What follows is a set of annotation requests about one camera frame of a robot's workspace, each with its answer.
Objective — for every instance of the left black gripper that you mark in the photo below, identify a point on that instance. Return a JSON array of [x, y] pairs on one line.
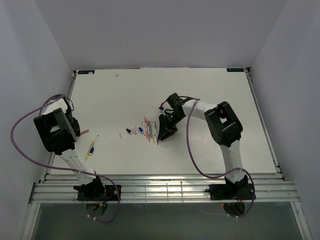
[[76, 127]]

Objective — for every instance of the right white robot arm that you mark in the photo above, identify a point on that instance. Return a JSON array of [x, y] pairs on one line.
[[225, 129]]

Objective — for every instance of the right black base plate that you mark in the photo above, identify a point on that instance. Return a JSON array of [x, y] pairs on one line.
[[225, 192]]

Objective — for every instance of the grey silver pen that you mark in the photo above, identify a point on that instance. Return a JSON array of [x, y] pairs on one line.
[[150, 131]]

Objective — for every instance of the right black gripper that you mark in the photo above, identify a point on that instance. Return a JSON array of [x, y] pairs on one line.
[[165, 130]]

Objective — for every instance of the aluminium rail frame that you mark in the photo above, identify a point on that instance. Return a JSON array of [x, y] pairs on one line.
[[147, 189]]

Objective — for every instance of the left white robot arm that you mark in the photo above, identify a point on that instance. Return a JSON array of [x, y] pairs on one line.
[[58, 131]]

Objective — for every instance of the yellow green pen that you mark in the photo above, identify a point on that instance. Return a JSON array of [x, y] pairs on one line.
[[89, 150]]

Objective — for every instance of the right blue corner label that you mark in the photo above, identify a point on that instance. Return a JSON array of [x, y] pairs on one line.
[[235, 70]]

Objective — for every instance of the left blue corner label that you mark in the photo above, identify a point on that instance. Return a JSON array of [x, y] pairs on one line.
[[85, 72]]

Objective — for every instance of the blue capped white pen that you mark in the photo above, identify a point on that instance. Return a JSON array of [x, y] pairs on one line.
[[143, 128]]

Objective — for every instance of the red pen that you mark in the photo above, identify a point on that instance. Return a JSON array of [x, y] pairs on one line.
[[146, 130]]

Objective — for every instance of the blue corner label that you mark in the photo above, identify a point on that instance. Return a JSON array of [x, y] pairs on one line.
[[235, 70], [85, 72]]

